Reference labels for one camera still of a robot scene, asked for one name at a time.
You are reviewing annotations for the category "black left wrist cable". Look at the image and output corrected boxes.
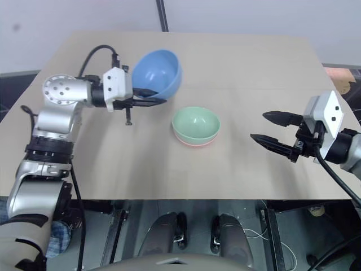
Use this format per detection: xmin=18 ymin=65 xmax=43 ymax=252
xmin=78 ymin=45 xmax=123 ymax=82

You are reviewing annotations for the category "black floor cable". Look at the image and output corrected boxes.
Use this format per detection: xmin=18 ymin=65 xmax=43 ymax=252
xmin=305 ymin=239 xmax=361 ymax=271

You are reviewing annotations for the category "dark rounded left robot foot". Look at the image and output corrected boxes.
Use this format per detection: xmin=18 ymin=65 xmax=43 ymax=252
xmin=140 ymin=212 xmax=188 ymax=271

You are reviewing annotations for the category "thin white wire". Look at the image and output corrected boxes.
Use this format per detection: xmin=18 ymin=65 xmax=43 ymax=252
xmin=243 ymin=225 xmax=297 ymax=268

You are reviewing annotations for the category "black vertical post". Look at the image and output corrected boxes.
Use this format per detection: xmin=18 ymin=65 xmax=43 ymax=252
xmin=155 ymin=0 xmax=170 ymax=33

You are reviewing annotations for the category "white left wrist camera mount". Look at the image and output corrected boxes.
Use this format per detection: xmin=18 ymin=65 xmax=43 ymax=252
xmin=102 ymin=67 xmax=134 ymax=113

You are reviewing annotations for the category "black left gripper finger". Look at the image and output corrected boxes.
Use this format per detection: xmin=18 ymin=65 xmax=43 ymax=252
xmin=132 ymin=88 xmax=159 ymax=98
xmin=131 ymin=98 xmax=168 ymax=108

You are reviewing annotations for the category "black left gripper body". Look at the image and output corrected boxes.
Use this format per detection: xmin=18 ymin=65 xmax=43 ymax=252
xmin=112 ymin=95 xmax=136 ymax=126

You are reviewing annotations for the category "dark rounded robot foot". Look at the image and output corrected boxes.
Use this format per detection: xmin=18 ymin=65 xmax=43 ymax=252
xmin=210 ymin=213 xmax=254 ymax=271
xmin=140 ymin=212 xmax=188 ymax=271

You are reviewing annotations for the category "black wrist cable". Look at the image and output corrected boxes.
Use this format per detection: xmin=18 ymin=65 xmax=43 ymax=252
xmin=313 ymin=145 xmax=361 ymax=210
xmin=78 ymin=45 xmax=123 ymax=82

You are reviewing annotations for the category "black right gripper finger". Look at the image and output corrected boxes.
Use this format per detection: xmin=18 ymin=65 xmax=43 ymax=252
xmin=250 ymin=133 xmax=300 ymax=163
xmin=262 ymin=110 xmax=305 ymax=127

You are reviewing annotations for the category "brown cardboard box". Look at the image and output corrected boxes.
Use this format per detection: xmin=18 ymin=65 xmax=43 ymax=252
xmin=323 ymin=67 xmax=361 ymax=95

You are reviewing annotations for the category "grey robot torso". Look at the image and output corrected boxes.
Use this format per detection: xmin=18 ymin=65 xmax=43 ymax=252
xmin=103 ymin=252 xmax=255 ymax=271

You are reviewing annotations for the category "dark rounded right robot foot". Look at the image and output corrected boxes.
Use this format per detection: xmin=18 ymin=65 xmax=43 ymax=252
xmin=210 ymin=213 xmax=254 ymax=271

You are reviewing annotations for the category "pink bowl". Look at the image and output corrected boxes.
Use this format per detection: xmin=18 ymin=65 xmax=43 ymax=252
xmin=174 ymin=132 xmax=218 ymax=148

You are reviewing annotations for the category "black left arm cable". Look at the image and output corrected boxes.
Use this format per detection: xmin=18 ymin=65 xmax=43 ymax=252
xmin=69 ymin=162 xmax=87 ymax=271

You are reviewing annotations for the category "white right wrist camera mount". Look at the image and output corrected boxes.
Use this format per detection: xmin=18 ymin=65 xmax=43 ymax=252
xmin=303 ymin=90 xmax=346 ymax=160

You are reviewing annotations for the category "black table leg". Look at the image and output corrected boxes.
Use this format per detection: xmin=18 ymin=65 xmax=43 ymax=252
xmin=100 ymin=202 xmax=132 ymax=265
xmin=264 ymin=200 xmax=286 ymax=271

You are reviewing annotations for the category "green bowl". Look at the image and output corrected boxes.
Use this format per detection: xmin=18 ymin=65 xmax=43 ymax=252
xmin=171 ymin=106 xmax=221 ymax=142

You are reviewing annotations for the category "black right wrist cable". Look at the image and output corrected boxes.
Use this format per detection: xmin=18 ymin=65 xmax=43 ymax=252
xmin=313 ymin=145 xmax=361 ymax=210

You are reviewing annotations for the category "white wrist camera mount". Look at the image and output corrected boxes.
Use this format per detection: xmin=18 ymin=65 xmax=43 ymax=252
xmin=303 ymin=90 xmax=346 ymax=160
xmin=102 ymin=67 xmax=134 ymax=113

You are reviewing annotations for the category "blue plaid cloth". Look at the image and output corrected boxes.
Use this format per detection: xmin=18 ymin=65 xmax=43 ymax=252
xmin=46 ymin=220 xmax=72 ymax=259

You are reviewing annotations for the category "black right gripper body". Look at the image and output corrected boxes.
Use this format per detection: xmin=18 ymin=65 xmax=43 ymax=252
xmin=293 ymin=118 xmax=328 ymax=164

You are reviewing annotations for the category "blue bowl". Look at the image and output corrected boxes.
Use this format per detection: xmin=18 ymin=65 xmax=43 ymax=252
xmin=131 ymin=49 xmax=182 ymax=100

